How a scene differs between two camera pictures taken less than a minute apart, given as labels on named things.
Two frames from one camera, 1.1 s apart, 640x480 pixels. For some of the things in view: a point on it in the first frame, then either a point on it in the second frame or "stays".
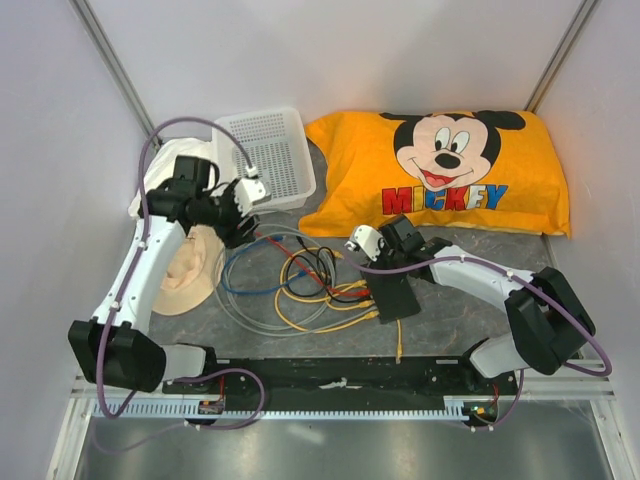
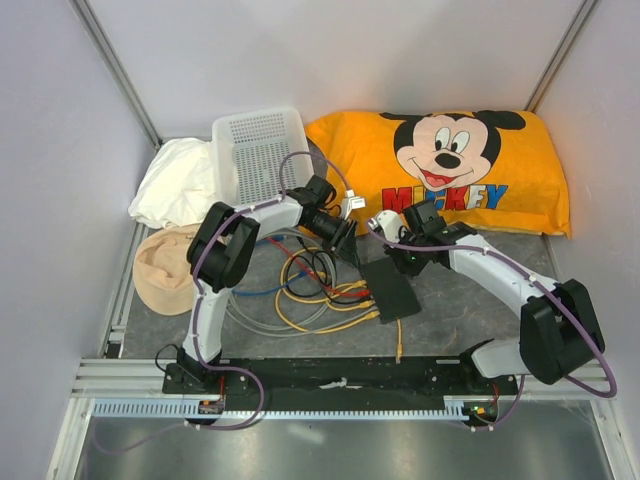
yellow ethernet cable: (351, 323) stays
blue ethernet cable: (275, 238) stays
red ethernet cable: (365, 292) stays
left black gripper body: (229, 214) to (332, 232)
